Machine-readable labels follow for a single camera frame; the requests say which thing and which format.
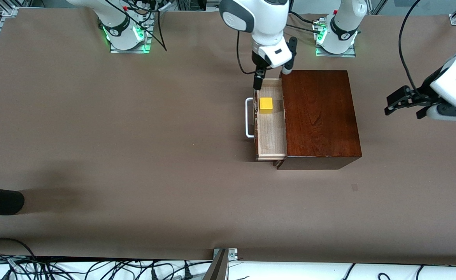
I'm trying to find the black cable tangle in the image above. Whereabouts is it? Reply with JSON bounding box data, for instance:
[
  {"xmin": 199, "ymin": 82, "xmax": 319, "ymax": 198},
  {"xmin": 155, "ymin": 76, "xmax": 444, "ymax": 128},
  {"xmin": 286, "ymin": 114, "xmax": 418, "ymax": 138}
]
[{"xmin": 0, "ymin": 237, "xmax": 213, "ymax": 280}]

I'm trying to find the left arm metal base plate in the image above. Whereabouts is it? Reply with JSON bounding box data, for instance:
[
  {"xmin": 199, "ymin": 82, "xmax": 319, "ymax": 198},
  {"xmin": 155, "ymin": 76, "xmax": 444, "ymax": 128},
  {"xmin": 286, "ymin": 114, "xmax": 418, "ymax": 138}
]
[{"xmin": 315, "ymin": 17, "xmax": 356, "ymax": 58}]

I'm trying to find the wooden drawer with white handle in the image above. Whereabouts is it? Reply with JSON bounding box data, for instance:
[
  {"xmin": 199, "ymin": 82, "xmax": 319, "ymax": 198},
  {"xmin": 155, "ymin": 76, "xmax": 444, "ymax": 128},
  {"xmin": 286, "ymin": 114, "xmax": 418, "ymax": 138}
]
[{"xmin": 245, "ymin": 77, "xmax": 288, "ymax": 162}]

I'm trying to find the black cylinder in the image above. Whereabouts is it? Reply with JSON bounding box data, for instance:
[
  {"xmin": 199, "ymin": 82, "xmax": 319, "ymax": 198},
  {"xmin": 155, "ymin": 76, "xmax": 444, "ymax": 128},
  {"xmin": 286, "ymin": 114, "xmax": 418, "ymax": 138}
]
[{"xmin": 0, "ymin": 186, "xmax": 25, "ymax": 215}]

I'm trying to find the black cable on table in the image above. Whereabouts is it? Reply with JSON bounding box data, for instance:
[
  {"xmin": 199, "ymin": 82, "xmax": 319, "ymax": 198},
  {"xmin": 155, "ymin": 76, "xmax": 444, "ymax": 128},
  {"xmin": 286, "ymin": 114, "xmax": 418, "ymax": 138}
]
[{"xmin": 286, "ymin": 12, "xmax": 326, "ymax": 34}]

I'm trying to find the brown table cover sheet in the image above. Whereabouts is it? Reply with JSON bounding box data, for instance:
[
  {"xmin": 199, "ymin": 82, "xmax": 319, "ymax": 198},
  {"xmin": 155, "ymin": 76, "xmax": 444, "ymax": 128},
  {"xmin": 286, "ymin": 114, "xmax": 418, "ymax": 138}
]
[{"xmin": 0, "ymin": 10, "xmax": 456, "ymax": 266}]

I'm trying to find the silver metal bracket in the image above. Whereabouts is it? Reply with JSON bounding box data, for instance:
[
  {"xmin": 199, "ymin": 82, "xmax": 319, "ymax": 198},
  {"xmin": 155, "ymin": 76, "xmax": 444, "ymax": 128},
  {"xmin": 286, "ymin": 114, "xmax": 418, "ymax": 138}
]
[{"xmin": 213, "ymin": 248, "xmax": 238, "ymax": 262}]

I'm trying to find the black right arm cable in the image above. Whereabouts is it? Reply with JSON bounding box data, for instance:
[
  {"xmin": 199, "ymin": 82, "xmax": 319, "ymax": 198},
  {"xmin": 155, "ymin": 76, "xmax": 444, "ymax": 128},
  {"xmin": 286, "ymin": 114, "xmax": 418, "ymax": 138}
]
[{"xmin": 236, "ymin": 31, "xmax": 267, "ymax": 75}]

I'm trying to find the grey metal beam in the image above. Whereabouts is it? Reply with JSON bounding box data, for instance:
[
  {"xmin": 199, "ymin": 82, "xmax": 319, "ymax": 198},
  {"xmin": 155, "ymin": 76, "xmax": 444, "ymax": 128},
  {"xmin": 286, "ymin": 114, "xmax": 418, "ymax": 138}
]
[{"xmin": 202, "ymin": 250, "xmax": 229, "ymax": 280}]

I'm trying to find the yellow cube block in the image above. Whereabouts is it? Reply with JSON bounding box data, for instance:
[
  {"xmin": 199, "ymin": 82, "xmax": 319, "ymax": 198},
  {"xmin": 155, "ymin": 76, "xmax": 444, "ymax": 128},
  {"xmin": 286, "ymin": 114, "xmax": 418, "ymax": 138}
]
[{"xmin": 259, "ymin": 97, "xmax": 274, "ymax": 115}]

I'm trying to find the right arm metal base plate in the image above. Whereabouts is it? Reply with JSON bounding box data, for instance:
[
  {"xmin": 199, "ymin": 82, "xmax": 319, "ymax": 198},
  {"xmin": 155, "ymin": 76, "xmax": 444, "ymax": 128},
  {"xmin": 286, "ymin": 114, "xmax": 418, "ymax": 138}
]
[{"xmin": 109, "ymin": 11, "xmax": 152, "ymax": 54}]

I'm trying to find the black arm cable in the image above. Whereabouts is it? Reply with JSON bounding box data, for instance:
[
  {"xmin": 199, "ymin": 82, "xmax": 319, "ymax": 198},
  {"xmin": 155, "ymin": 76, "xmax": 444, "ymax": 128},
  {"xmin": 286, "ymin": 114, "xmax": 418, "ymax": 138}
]
[
  {"xmin": 236, "ymin": 31, "xmax": 267, "ymax": 75},
  {"xmin": 398, "ymin": 0, "xmax": 427, "ymax": 98}
]

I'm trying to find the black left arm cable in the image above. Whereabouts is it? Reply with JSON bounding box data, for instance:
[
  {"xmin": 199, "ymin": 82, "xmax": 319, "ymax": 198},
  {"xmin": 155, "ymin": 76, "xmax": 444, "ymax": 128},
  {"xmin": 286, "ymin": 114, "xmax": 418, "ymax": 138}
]
[{"xmin": 398, "ymin": 0, "xmax": 427, "ymax": 98}]

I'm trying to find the dark brown wooden cabinet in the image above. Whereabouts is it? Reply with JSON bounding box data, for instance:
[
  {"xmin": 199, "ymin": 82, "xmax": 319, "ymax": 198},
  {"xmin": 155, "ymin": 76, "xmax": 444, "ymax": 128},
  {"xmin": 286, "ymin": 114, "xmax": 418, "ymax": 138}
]
[{"xmin": 277, "ymin": 70, "xmax": 363, "ymax": 170}]

